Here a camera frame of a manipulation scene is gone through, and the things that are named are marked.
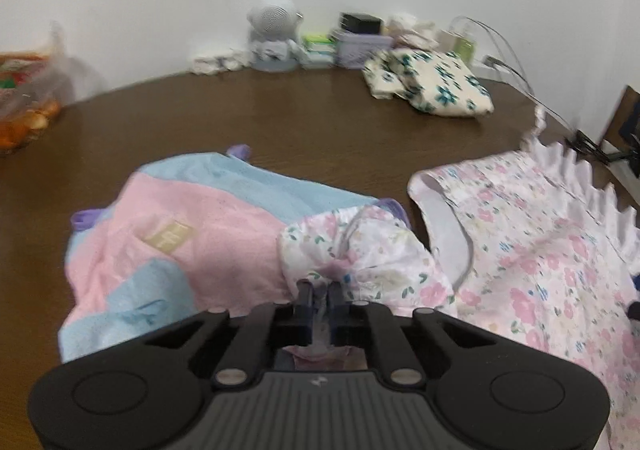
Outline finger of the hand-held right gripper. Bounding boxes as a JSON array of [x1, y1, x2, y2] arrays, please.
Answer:
[[628, 271, 640, 321]]

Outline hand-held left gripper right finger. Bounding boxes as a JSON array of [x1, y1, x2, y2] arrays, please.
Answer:
[[327, 281, 497, 389]]

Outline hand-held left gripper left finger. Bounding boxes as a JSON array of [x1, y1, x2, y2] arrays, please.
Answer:
[[143, 280, 316, 389]]

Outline pink floral dress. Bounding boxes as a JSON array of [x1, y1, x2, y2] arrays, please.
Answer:
[[277, 102, 640, 450]]

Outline pink and blue romper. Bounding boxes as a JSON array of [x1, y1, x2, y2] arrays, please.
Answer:
[[57, 144, 412, 364]]

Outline wooden chair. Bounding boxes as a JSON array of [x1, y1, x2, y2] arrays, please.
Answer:
[[602, 85, 640, 157]]

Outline cream folded garment, teal flowers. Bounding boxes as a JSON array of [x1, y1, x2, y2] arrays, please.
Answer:
[[362, 48, 496, 119]]

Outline stack of green boxes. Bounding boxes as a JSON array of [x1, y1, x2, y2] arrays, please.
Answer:
[[300, 32, 336, 70]]

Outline lavender tin box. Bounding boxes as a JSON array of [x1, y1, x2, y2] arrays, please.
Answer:
[[331, 28, 395, 68]]

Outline black charger box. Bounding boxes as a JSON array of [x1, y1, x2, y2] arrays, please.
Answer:
[[338, 12, 384, 36]]

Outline white robot-shaped speaker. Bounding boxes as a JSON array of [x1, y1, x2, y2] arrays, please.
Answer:
[[246, 0, 305, 72]]

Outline crumpled white tissue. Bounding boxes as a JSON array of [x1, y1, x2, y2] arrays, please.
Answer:
[[387, 12, 442, 50]]

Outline green liquid bottle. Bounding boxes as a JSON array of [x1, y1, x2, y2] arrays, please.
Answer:
[[452, 32, 476, 63]]

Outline plastic bag of oranges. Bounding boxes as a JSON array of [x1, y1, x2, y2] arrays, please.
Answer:
[[0, 22, 69, 157]]

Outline white cable clip strip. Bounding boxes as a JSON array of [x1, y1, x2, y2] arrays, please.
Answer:
[[191, 50, 250, 76]]

